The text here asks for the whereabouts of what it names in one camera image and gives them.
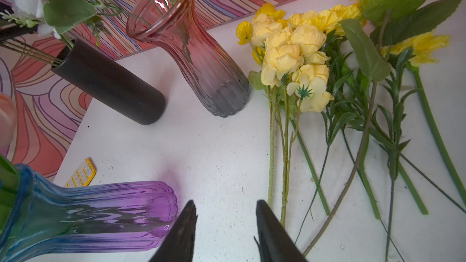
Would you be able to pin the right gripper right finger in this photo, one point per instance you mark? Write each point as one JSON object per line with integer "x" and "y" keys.
{"x": 274, "y": 244}

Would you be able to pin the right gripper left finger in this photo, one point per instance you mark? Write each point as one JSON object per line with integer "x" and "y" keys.
{"x": 179, "y": 244}

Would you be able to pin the yellow carnation stem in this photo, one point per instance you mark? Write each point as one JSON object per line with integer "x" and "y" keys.
{"x": 327, "y": 20}
{"x": 423, "y": 47}
{"x": 333, "y": 122}

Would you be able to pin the purple glass tulip vase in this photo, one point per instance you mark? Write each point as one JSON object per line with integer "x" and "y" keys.
{"x": 121, "y": 217}

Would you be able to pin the pale yellow rose spray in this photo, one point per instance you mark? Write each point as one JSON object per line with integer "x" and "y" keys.
{"x": 295, "y": 68}

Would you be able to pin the yellow poppy spray stem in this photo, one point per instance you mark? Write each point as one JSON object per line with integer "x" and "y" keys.
{"x": 254, "y": 33}

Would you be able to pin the sunflower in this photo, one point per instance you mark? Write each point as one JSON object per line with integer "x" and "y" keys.
{"x": 374, "y": 86}

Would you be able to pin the red grey glass vase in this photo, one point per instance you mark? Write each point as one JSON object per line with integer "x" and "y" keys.
{"x": 216, "y": 79}

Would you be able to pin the black vase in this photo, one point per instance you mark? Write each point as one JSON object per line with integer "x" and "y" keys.
{"x": 110, "y": 83}

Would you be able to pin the yellow calculator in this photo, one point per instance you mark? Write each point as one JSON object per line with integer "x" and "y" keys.
{"x": 83, "y": 176}

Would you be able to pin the tulip bunch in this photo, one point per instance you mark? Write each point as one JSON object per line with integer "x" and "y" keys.
{"x": 9, "y": 173}

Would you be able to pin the mixed rose bouquet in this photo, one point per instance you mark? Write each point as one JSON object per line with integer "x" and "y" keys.
{"x": 9, "y": 41}

